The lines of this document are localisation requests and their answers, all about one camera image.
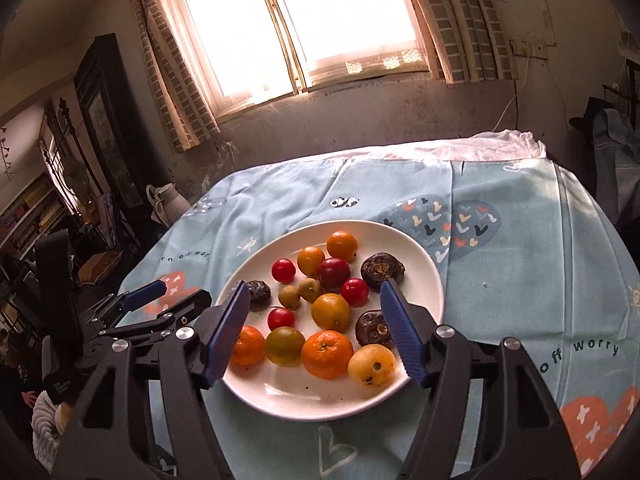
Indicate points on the white oval plate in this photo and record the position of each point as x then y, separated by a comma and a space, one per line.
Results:
300, 395

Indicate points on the checked curtain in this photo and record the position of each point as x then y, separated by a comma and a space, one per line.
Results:
460, 20
170, 75

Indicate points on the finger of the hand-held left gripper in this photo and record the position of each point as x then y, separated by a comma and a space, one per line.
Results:
145, 292
175, 315

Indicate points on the white cloth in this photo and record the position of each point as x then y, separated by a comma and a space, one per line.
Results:
450, 150

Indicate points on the wall socket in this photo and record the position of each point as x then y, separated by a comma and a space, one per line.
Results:
529, 48

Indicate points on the yellow spotted citrus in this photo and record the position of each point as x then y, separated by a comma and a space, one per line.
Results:
371, 365

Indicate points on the dark red plum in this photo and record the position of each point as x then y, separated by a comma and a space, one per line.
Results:
334, 273

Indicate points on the greenish orange citrus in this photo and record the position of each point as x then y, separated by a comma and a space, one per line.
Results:
285, 345

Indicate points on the red cherry tomato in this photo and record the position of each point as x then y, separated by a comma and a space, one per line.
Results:
355, 291
281, 318
283, 270

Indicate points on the small brown kumquat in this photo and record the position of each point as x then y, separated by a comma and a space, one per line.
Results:
289, 296
310, 289

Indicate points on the bookshelf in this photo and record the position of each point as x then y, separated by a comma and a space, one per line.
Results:
25, 215

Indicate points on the pile of clothes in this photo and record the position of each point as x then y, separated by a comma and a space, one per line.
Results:
615, 160

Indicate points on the window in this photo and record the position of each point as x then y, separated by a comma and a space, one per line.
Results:
300, 20

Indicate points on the small dark water chestnut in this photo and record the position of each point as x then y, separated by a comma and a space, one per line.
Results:
259, 294

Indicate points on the white kettle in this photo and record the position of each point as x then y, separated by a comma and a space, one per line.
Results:
165, 205

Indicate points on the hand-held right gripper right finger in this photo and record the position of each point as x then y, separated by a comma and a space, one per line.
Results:
405, 335

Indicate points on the small orange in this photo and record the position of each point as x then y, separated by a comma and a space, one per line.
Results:
311, 260
342, 245

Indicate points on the dark wooden cabinet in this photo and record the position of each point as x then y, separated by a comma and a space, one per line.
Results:
107, 120

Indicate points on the yellow-orange citrus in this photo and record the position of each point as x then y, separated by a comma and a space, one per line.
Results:
331, 311

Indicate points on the person's left forearm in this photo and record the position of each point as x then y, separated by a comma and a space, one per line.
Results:
45, 425

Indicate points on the orange mandarin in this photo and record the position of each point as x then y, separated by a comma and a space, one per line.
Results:
327, 354
247, 346

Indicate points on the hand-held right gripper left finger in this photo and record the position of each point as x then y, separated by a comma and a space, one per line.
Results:
225, 335

